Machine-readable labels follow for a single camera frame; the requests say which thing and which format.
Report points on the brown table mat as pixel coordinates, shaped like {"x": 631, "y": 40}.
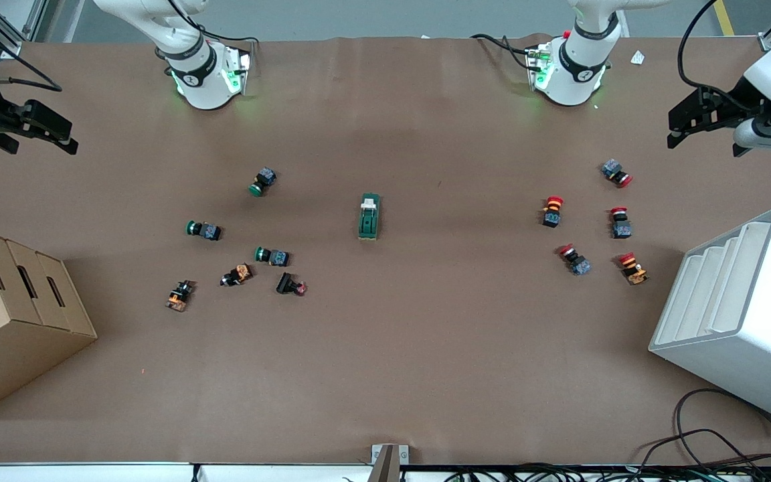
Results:
{"x": 425, "y": 348}

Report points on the brown cardboard box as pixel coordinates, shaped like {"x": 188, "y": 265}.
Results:
{"x": 11, "y": 335}

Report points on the red button orange black body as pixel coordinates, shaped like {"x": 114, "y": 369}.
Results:
{"x": 552, "y": 211}

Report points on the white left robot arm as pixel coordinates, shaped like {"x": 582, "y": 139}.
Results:
{"x": 576, "y": 67}

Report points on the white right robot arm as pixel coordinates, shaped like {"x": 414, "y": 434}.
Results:
{"x": 205, "y": 80}

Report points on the red button grey body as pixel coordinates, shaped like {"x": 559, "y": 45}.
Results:
{"x": 617, "y": 173}
{"x": 620, "y": 222}
{"x": 574, "y": 260}

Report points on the black orange selector switch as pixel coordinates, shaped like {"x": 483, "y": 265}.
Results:
{"x": 179, "y": 295}
{"x": 237, "y": 275}

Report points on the green push button switch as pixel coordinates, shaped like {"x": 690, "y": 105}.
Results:
{"x": 263, "y": 181}
{"x": 203, "y": 230}
{"x": 272, "y": 256}

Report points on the green terminal block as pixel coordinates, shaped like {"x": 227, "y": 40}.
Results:
{"x": 370, "y": 217}

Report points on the white slotted bin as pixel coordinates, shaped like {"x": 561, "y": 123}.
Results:
{"x": 760, "y": 321}

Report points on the aluminium camera post bracket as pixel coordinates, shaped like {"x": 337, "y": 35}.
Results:
{"x": 389, "y": 462}

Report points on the black pink button switch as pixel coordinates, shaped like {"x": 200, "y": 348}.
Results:
{"x": 290, "y": 284}

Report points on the small white paper scrap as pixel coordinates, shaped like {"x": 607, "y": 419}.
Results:
{"x": 638, "y": 57}

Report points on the aluminium frame profile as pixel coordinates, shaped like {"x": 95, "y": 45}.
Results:
{"x": 768, "y": 41}
{"x": 11, "y": 48}

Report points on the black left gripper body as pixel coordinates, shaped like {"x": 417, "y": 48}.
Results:
{"x": 737, "y": 96}

